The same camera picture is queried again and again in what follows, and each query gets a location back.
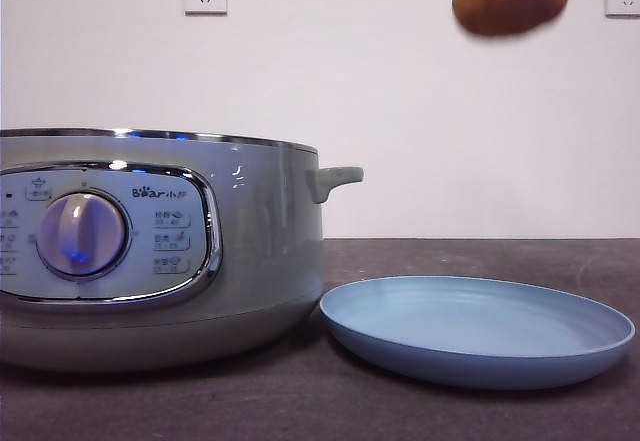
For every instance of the blue round plate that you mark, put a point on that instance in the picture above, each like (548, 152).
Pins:
(450, 321)

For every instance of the pale green electric steamer pot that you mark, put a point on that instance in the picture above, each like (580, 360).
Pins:
(265, 261)

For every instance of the white round control dial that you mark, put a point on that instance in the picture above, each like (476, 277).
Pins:
(81, 233)

